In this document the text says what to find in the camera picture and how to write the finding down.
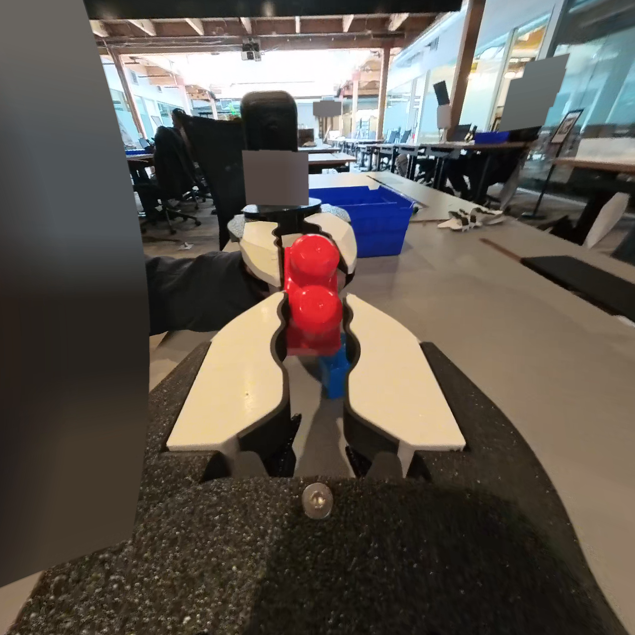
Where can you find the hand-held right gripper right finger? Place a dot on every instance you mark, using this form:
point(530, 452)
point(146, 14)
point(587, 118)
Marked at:
point(397, 377)

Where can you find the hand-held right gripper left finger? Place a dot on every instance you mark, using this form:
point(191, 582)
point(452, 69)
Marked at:
point(233, 372)

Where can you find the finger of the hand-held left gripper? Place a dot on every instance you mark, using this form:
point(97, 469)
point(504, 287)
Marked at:
point(260, 253)
point(345, 245)

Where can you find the blue plastic bin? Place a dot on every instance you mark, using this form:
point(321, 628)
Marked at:
point(367, 218)

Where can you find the blue single-stud block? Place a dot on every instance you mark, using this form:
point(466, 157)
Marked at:
point(337, 377)

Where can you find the red two-stud block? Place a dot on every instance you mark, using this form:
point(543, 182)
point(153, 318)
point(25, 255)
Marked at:
point(312, 307)

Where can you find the person's left forearm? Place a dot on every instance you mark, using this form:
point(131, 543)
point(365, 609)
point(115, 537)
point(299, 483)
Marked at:
point(198, 292)

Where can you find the black office chair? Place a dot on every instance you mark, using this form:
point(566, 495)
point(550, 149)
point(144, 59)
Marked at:
point(171, 163)
point(218, 163)

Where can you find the pile of white plastic parts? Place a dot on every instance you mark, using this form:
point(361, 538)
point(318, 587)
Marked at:
point(469, 218)

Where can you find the wooden top desk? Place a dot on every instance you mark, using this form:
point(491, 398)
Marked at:
point(595, 166)
point(471, 146)

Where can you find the small blue bin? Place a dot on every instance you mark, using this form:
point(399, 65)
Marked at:
point(491, 137)

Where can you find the black table mat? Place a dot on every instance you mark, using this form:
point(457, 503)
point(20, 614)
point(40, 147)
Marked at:
point(585, 283)

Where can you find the black floor sign stand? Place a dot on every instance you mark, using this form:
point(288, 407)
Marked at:
point(568, 124)

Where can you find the white pointed panel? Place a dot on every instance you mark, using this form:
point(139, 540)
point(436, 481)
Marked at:
point(607, 223)

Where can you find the clear acrylic box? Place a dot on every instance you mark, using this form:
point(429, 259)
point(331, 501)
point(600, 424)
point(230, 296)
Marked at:
point(605, 147)

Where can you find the ceiling mounted camera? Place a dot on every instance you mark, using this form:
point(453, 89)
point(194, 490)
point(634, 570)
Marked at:
point(251, 49)

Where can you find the wooden support post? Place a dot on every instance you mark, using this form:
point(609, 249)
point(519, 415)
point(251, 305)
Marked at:
point(466, 64)

